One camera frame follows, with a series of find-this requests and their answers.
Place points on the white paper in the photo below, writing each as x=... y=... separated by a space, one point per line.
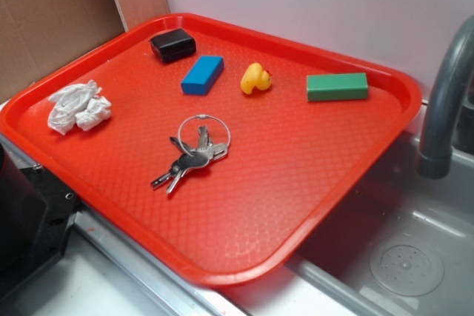
x=80 y=105

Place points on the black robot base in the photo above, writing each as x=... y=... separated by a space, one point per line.
x=37 y=212

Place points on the red plastic tray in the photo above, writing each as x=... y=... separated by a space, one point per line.
x=289 y=162

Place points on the silver key bunch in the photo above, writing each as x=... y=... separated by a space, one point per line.
x=191 y=159

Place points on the yellow rubber duck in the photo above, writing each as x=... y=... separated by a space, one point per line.
x=255 y=76

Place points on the blue rectangular block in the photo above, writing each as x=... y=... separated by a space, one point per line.
x=202 y=75

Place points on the green rectangular block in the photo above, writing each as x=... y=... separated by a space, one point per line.
x=337 y=87

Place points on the black rectangular box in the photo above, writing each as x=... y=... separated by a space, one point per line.
x=173 y=45

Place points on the grey faucet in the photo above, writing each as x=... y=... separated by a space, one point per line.
x=448 y=121

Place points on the grey plastic sink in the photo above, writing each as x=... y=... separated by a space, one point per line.
x=329 y=274

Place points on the round sink drain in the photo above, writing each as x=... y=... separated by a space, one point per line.
x=406 y=270

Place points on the brown cardboard panel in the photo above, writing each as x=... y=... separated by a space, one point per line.
x=40 y=36

